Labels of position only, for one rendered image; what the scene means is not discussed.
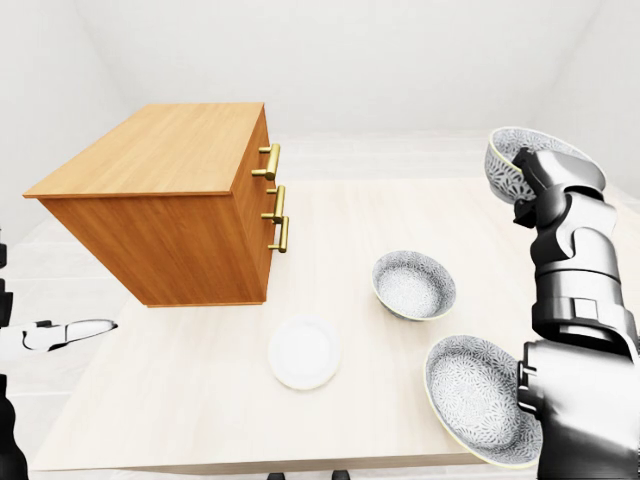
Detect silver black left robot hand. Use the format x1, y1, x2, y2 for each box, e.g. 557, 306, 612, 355
21, 318, 120, 354

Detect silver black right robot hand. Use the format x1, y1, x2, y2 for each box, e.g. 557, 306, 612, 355
511, 146, 609, 230

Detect patterned grey bowl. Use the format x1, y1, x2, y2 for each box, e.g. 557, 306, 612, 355
370, 249, 458, 323
482, 125, 602, 207
423, 334, 545, 470

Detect wooden cabinet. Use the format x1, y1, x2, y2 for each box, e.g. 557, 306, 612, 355
22, 102, 277, 308

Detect wooden drawer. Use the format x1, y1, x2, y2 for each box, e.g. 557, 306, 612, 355
240, 175, 275, 236
238, 110, 273, 197
249, 219, 276, 301

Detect white plate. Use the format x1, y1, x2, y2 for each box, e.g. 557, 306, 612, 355
266, 313, 343, 392

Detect brass drawer handle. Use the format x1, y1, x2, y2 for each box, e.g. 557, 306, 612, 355
267, 215, 291, 255
260, 184, 287, 225
250, 143, 282, 182

